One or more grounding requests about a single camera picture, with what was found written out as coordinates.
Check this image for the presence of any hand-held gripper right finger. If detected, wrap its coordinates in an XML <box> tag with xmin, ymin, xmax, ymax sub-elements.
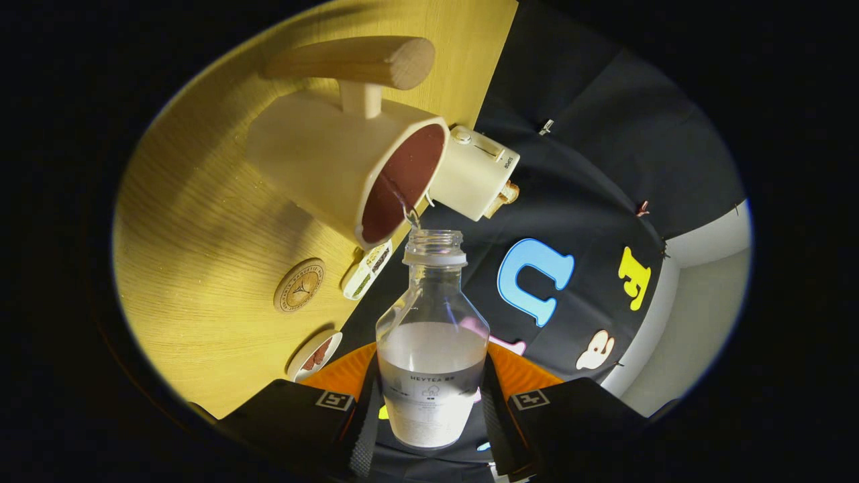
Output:
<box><xmin>479</xmin><ymin>341</ymin><xmax>649</xmax><ymax>481</ymax></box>

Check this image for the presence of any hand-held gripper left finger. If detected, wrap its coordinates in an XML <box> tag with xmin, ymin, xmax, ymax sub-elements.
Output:
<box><xmin>213</xmin><ymin>342</ymin><xmax>385</xmax><ymax>482</ymax></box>

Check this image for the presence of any clear plastic juice bottle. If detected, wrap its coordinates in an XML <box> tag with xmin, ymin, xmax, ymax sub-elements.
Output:
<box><xmin>376</xmin><ymin>229</ymin><xmax>491</xmax><ymax>449</ymax></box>

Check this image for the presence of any round wooden coaster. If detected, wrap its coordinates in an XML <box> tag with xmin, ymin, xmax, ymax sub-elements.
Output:
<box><xmin>274</xmin><ymin>258</ymin><xmax>325</xmax><ymax>313</ymax></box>

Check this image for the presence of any white cup with wooden handle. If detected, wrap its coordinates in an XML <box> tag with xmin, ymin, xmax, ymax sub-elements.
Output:
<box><xmin>245</xmin><ymin>36</ymin><xmax>452</xmax><ymax>250</ymax></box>

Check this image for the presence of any red-brown meat piece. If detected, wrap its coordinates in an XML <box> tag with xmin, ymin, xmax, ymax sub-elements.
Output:
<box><xmin>303</xmin><ymin>337</ymin><xmax>334</xmax><ymax>371</ymax></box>

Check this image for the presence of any white round plate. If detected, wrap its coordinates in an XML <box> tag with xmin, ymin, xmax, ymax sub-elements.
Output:
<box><xmin>287</xmin><ymin>331</ymin><xmax>344</xmax><ymax>382</ymax></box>

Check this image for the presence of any white divided seasoning dish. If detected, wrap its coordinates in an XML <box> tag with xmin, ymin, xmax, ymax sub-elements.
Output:
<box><xmin>342</xmin><ymin>241</ymin><xmax>394</xmax><ymax>301</ymax></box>

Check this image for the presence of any wooden table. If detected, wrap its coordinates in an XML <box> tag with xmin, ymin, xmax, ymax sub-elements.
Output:
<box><xmin>111</xmin><ymin>0</ymin><xmax>519</xmax><ymax>420</ymax></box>

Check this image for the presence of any toast slice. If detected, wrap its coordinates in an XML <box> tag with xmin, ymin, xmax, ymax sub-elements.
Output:
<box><xmin>485</xmin><ymin>180</ymin><xmax>521</xmax><ymax>219</ymax></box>

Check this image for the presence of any cream white toaster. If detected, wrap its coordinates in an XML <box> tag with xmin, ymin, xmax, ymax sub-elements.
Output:
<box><xmin>428</xmin><ymin>124</ymin><xmax>521</xmax><ymax>222</ymax></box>

